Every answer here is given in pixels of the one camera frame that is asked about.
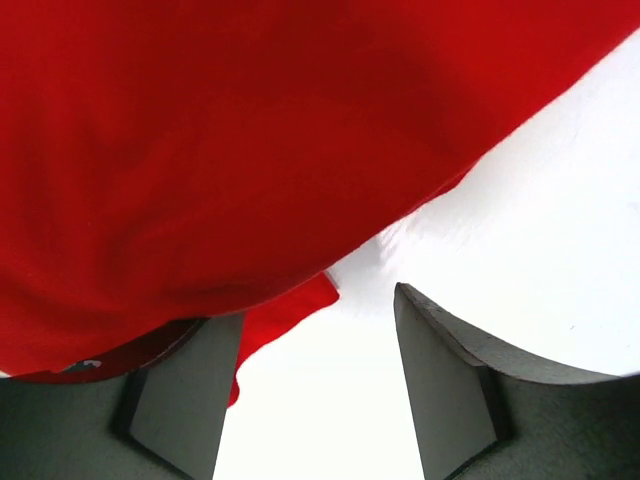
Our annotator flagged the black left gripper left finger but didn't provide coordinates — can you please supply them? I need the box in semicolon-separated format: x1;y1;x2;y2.
1;315;243;479

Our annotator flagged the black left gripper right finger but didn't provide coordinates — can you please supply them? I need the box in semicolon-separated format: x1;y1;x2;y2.
394;283;639;480

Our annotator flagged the red t shirt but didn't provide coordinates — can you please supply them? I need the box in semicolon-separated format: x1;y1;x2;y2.
1;1;639;383

